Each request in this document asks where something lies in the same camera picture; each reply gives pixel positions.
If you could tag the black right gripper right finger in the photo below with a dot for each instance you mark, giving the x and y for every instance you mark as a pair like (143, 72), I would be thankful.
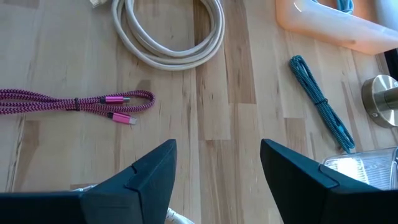
(304, 193)

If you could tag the clear plastic bin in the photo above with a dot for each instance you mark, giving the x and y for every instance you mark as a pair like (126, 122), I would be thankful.
(367, 168)

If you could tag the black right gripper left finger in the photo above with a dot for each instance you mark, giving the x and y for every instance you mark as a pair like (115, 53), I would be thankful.
(140, 193)

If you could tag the orange translucent plastic bin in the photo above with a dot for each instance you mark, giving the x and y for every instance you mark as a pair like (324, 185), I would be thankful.
(326, 28)

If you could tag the brass lamp with white bulb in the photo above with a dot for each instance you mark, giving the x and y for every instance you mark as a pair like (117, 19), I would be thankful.
(376, 99)

